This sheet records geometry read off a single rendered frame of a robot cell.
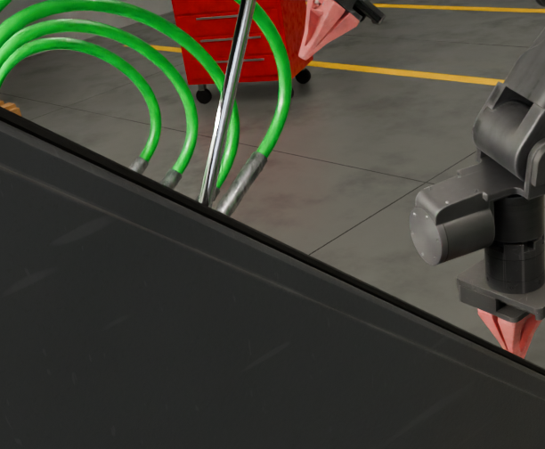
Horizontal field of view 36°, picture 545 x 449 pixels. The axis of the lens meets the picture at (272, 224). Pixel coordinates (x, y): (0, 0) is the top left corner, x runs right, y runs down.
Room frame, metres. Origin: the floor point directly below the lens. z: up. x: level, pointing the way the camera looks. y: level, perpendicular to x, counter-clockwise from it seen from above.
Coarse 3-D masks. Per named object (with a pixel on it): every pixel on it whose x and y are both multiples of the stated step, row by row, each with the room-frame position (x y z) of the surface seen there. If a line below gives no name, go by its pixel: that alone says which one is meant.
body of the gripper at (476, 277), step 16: (544, 240) 0.70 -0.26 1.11; (496, 256) 0.70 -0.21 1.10; (512, 256) 0.69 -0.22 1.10; (528, 256) 0.69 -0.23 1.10; (544, 256) 0.70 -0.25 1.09; (464, 272) 0.75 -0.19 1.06; (480, 272) 0.74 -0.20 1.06; (496, 272) 0.70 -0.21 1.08; (512, 272) 0.69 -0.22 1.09; (528, 272) 0.69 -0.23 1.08; (544, 272) 0.70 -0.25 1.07; (480, 288) 0.71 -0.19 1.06; (496, 288) 0.70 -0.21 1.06; (512, 288) 0.69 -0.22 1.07; (528, 288) 0.69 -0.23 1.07; (544, 288) 0.69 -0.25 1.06; (512, 304) 0.68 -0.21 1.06; (528, 304) 0.67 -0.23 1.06; (544, 304) 0.66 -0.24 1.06
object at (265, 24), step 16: (0, 0) 0.69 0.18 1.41; (240, 0) 0.83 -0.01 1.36; (256, 16) 0.84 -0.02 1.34; (272, 32) 0.84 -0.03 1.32; (272, 48) 0.85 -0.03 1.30; (288, 64) 0.85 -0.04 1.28; (288, 80) 0.85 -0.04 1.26; (288, 96) 0.85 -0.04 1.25; (288, 112) 0.85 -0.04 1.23; (272, 128) 0.84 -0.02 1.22; (272, 144) 0.83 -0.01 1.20
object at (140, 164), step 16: (32, 48) 0.95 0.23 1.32; (48, 48) 0.96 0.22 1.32; (64, 48) 0.97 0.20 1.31; (80, 48) 0.98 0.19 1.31; (96, 48) 0.99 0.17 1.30; (16, 64) 0.94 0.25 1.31; (112, 64) 1.01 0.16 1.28; (128, 64) 1.02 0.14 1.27; (0, 80) 0.92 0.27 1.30; (144, 80) 1.03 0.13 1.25; (144, 96) 1.03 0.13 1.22; (160, 128) 1.03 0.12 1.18; (144, 160) 1.01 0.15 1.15
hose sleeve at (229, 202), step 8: (256, 152) 0.82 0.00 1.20; (248, 160) 0.82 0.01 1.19; (256, 160) 0.82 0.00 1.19; (264, 160) 0.82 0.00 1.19; (248, 168) 0.81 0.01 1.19; (256, 168) 0.81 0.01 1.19; (240, 176) 0.81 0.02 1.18; (248, 176) 0.81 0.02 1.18; (256, 176) 0.81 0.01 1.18; (232, 184) 0.81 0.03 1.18; (240, 184) 0.80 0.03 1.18; (248, 184) 0.81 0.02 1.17; (232, 192) 0.80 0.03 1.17; (240, 192) 0.80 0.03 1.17; (224, 200) 0.79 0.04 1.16; (232, 200) 0.79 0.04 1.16; (240, 200) 0.80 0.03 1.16; (216, 208) 0.79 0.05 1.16; (224, 208) 0.79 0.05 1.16; (232, 208) 0.79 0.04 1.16
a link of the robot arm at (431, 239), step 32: (480, 160) 0.73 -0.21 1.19; (544, 160) 0.65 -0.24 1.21; (448, 192) 0.68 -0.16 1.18; (480, 192) 0.68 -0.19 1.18; (512, 192) 0.68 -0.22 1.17; (544, 192) 0.67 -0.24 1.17; (416, 224) 0.70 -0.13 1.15; (448, 224) 0.67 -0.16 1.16; (480, 224) 0.67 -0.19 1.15; (448, 256) 0.66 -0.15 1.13
